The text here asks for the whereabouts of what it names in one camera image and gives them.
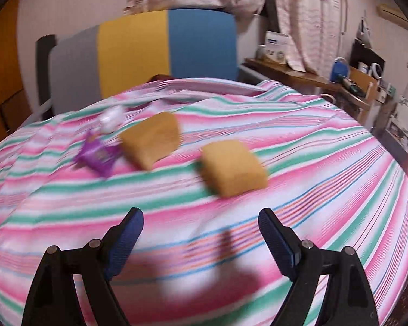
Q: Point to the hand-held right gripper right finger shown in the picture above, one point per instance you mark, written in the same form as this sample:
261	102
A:
278	244

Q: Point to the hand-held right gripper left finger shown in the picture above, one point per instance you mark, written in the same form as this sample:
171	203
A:
122	244

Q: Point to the yellow sponge cake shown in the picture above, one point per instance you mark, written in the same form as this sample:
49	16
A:
233	168
149	141

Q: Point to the purple snack packet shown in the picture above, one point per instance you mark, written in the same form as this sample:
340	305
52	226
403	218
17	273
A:
98	156

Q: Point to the white plastic-wrapped ball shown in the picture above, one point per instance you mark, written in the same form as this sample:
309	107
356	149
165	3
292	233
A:
110	119

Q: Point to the striped tablecloth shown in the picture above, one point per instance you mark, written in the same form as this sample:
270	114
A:
292	163

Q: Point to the wooden desk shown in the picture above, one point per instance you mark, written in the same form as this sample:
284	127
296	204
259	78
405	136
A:
292	74

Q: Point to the dark red cloth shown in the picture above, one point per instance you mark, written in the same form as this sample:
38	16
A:
160	78

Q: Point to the blue round container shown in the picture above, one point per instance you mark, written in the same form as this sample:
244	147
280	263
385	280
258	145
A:
338	71

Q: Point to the black rolled mat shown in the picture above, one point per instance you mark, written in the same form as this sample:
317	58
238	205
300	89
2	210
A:
45	71

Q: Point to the grey yellow blue headboard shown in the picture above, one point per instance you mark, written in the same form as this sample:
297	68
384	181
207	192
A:
132	51

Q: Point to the white printed box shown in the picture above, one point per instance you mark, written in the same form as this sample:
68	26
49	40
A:
277	47

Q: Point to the black paper bag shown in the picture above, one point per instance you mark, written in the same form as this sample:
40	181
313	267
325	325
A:
363	54

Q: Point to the wooden wardrobe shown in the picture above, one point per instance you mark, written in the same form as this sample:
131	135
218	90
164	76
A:
3	68

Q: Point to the metal rack tube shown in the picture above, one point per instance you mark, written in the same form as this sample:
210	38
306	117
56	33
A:
342	10

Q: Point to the air conditioner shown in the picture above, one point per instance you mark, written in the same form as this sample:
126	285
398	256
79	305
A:
392	13

